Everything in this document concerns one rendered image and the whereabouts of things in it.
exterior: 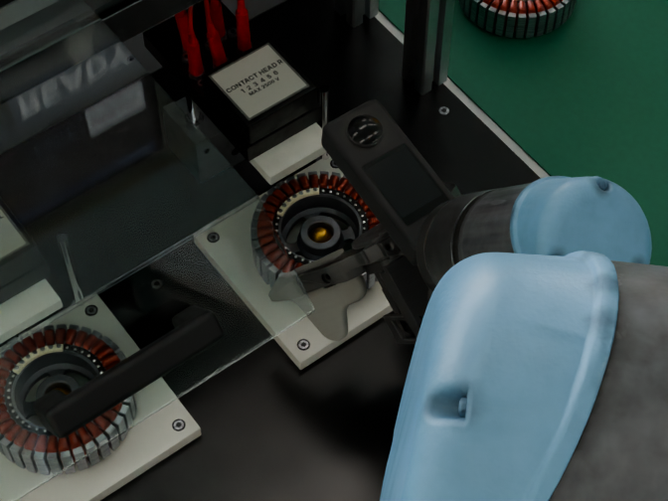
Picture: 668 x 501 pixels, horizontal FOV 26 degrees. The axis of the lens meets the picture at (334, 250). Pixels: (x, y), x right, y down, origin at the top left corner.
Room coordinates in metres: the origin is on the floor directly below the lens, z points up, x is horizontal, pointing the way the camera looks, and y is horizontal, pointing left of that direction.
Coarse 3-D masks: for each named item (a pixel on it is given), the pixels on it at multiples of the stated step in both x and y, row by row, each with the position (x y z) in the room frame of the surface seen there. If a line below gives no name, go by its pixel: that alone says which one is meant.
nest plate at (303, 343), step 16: (320, 160) 0.74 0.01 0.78; (288, 240) 0.66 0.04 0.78; (352, 304) 0.60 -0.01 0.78; (368, 304) 0.60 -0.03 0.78; (384, 304) 0.60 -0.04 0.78; (304, 320) 0.59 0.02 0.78; (352, 320) 0.59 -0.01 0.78; (368, 320) 0.59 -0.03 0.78; (288, 336) 0.57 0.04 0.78; (304, 336) 0.57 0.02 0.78; (320, 336) 0.57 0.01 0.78; (352, 336) 0.58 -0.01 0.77; (288, 352) 0.56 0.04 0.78; (304, 352) 0.56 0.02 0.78; (320, 352) 0.56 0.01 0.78
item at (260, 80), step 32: (160, 32) 0.78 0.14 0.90; (160, 64) 0.76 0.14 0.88; (224, 64) 0.73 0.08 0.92; (256, 64) 0.73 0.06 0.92; (288, 64) 0.73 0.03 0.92; (192, 96) 0.73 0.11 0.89; (224, 96) 0.70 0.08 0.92; (256, 96) 0.70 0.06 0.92; (288, 96) 0.70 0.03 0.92; (224, 128) 0.69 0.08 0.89; (256, 128) 0.67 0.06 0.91; (288, 128) 0.69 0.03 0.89; (320, 128) 0.70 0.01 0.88; (256, 160) 0.67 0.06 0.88; (288, 160) 0.67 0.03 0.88
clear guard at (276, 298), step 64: (64, 0) 0.66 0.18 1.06; (0, 64) 0.60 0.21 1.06; (64, 64) 0.60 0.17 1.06; (128, 64) 0.60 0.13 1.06; (0, 128) 0.55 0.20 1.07; (64, 128) 0.55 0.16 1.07; (128, 128) 0.55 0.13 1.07; (192, 128) 0.55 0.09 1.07; (0, 192) 0.50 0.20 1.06; (64, 192) 0.50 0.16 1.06; (128, 192) 0.50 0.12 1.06; (192, 192) 0.50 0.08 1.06; (0, 256) 0.46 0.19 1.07; (64, 256) 0.46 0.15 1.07; (128, 256) 0.46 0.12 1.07; (192, 256) 0.46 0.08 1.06; (256, 256) 0.47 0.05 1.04; (0, 320) 0.42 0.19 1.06; (64, 320) 0.42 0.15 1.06; (128, 320) 0.43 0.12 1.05; (256, 320) 0.44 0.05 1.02; (0, 384) 0.38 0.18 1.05; (64, 384) 0.39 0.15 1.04; (192, 384) 0.40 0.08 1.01; (0, 448) 0.35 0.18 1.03; (64, 448) 0.36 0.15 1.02
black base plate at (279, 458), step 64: (320, 0) 0.94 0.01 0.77; (320, 64) 0.86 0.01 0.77; (384, 64) 0.86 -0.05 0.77; (448, 128) 0.79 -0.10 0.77; (256, 192) 0.72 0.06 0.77; (384, 320) 0.59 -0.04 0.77; (256, 384) 0.54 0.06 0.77; (320, 384) 0.54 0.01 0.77; (384, 384) 0.54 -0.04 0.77; (192, 448) 0.48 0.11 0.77; (256, 448) 0.48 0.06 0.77; (320, 448) 0.48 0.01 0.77; (384, 448) 0.48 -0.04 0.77
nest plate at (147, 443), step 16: (176, 400) 0.51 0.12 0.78; (160, 416) 0.50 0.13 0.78; (176, 416) 0.50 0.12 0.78; (128, 432) 0.49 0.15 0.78; (144, 432) 0.49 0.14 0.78; (160, 432) 0.49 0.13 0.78; (176, 432) 0.49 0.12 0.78; (192, 432) 0.49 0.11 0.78; (128, 448) 0.47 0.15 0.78; (144, 448) 0.47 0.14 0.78; (160, 448) 0.47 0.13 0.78; (176, 448) 0.48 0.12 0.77; (96, 464) 0.46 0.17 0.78; (112, 464) 0.46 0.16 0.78; (128, 464) 0.46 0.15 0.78; (144, 464) 0.46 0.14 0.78; (64, 480) 0.45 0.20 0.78; (80, 480) 0.45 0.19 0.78; (96, 480) 0.45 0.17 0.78; (112, 480) 0.45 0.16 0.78; (128, 480) 0.45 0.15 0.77; (32, 496) 0.44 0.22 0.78; (48, 496) 0.44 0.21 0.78; (64, 496) 0.44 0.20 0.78; (80, 496) 0.44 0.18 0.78; (96, 496) 0.44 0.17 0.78
